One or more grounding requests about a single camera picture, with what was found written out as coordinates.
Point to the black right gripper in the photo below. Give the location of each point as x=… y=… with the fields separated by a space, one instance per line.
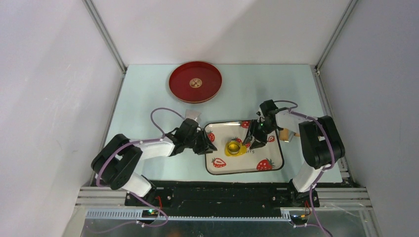
x=260 y=140

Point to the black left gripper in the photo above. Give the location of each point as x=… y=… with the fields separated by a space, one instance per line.
x=204 y=139

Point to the strawberry print tray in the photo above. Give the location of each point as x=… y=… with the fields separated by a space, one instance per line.
x=220 y=162

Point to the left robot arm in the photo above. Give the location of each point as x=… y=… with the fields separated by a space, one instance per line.
x=116 y=163

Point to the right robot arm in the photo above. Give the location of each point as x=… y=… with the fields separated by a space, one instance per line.
x=320 y=141

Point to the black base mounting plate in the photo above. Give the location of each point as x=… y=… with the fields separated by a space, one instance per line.
x=213 y=199

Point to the red round plate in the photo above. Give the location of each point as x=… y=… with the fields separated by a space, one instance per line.
x=195 y=82

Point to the aluminium frame rail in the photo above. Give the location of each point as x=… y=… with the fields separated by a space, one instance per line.
x=105 y=203

